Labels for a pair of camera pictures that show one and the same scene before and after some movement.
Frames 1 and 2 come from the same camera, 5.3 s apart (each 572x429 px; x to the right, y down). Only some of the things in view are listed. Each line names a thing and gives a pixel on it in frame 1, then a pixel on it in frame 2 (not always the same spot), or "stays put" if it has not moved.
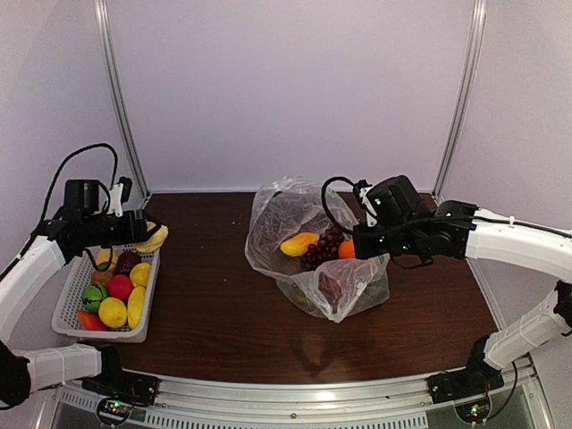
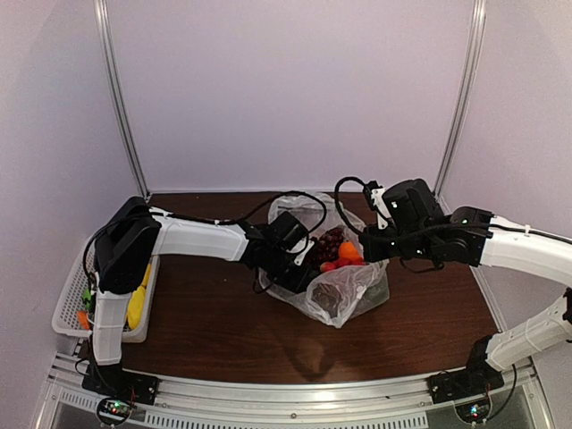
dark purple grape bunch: x=324 y=251 stays put
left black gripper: x=138 y=232 to x=300 y=282
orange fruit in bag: x=347 y=249 stays put
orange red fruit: x=90 y=321 stays put
